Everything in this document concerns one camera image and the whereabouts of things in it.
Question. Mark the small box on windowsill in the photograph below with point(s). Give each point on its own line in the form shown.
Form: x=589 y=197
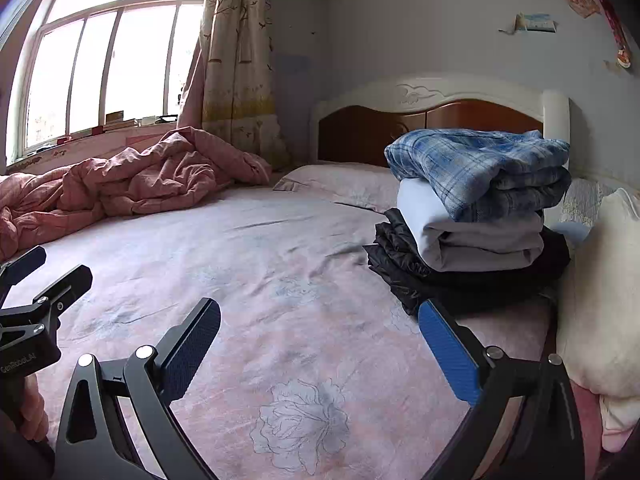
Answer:
x=114 y=117

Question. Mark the cream pillow at bedside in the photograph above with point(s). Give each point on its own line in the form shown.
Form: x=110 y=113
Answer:
x=598 y=334

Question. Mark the blue plaid shirt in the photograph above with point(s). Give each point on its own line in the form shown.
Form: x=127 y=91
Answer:
x=482 y=176

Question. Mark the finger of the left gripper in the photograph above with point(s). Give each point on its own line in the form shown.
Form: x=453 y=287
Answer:
x=15 y=271
x=64 y=292

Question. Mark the white framed window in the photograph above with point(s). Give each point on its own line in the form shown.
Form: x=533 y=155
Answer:
x=70 y=62

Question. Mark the folded black jacket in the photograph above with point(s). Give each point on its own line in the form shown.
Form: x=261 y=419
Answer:
x=394 y=257

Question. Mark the red hanging knot ornament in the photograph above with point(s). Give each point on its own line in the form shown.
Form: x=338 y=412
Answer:
x=623 y=56

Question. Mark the cream patterned curtain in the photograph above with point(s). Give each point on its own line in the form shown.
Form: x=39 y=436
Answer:
x=228 y=90

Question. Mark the white and wood headboard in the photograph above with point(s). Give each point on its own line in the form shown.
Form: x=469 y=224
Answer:
x=357 y=125

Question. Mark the pink crumpled quilt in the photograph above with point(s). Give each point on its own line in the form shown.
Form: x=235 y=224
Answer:
x=177 y=172

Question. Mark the blue picture card on wall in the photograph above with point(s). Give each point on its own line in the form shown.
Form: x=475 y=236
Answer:
x=538 y=22

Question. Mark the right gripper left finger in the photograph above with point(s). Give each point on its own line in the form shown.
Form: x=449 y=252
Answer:
x=93 y=439

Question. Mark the square red wall sticker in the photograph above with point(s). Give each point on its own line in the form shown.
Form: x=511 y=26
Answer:
x=584 y=8

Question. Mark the pink flat pillow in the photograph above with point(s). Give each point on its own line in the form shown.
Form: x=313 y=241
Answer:
x=360 y=185

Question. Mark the folded white garment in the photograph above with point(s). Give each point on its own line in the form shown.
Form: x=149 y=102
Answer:
x=446 y=245

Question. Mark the person's left hand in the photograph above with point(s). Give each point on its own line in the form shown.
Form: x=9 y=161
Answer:
x=35 y=424

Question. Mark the pink floral bed sheet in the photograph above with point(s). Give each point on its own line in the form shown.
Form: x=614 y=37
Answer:
x=316 y=372

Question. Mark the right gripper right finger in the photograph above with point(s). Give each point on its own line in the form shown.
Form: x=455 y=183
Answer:
x=523 y=421

